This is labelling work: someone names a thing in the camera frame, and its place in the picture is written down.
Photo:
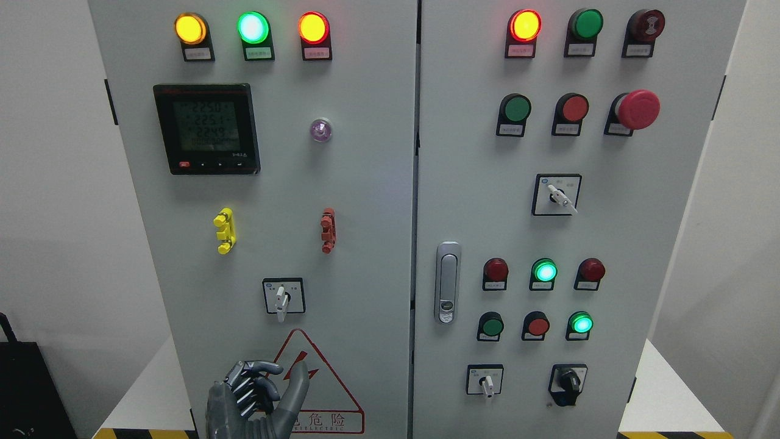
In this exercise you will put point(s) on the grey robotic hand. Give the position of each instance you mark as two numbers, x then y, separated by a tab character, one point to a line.
247	404

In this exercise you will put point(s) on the white lever selector switch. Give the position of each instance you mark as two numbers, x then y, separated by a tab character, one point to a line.
284	296

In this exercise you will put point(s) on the green lit indicator light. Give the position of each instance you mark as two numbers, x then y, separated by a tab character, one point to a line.
256	38

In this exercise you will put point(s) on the orange red indicator light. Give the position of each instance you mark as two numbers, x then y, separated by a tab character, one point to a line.
314	32

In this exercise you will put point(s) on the red electrical hazard sign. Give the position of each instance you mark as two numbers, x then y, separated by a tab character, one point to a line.
329	407

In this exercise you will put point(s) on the yellow plastic clip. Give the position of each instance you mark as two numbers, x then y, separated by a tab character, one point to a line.
226	232

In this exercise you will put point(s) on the red plastic clip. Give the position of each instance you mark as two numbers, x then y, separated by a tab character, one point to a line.
328	232

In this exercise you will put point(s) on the black bag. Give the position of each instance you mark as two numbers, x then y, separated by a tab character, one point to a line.
30	404

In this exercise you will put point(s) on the green push button lower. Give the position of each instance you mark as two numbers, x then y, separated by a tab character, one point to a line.
490	327

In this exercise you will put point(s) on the green push button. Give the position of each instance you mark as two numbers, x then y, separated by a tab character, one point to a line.
490	327
513	113

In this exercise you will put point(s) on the grey left cabinet door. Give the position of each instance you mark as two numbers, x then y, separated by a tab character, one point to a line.
358	295

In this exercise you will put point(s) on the grey cabinet door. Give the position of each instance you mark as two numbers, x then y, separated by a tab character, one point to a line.
358	295
477	189

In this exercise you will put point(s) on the black digital power meter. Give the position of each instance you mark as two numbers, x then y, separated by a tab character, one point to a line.
208	129

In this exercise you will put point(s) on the dark red indicator left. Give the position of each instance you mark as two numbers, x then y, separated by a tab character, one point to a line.
495	275

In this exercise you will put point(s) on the dark red indicator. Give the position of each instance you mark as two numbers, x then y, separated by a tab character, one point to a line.
589	275
495	275

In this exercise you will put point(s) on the clear small lamp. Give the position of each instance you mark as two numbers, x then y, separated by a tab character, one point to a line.
321	130

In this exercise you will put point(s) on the red push button lower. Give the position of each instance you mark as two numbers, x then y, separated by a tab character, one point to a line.
535	326

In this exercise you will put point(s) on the red push button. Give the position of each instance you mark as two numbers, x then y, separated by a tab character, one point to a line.
570	111
535	326

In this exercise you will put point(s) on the green lit indicator middle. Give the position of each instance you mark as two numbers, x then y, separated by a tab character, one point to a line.
542	275

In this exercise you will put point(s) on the green lit button lower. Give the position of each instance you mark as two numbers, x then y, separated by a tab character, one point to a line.
579	326

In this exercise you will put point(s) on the dark red indicator right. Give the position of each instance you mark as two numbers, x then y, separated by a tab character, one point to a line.
589	275

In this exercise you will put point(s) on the yellow indicator light top left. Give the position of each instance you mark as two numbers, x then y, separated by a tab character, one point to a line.
194	37

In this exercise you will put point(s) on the green push button upper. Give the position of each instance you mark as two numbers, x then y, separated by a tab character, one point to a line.
513	113

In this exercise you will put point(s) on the grey right cabinet door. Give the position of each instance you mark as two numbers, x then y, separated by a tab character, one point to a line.
477	189

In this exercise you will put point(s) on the red push button upper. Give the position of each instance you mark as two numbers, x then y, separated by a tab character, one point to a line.
570	111

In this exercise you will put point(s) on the red lit indicator right door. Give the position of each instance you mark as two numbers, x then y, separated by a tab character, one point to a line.
522	31

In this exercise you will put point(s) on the red emergency stop button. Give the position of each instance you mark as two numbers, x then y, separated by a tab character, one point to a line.
632	111

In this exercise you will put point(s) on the green unlit indicator top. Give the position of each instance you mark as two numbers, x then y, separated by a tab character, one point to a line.
582	31

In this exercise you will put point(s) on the dark red buzzer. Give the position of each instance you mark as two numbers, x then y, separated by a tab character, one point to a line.
642	30

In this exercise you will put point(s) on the white lever switch lower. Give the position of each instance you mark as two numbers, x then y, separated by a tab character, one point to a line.
484	380

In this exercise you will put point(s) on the silver door lock handle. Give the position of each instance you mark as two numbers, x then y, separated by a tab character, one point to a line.
446	290

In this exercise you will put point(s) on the black knob selector switch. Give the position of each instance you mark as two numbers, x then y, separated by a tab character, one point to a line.
566	383

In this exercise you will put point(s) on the white lever switch upper right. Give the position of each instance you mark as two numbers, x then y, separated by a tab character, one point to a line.
556	194

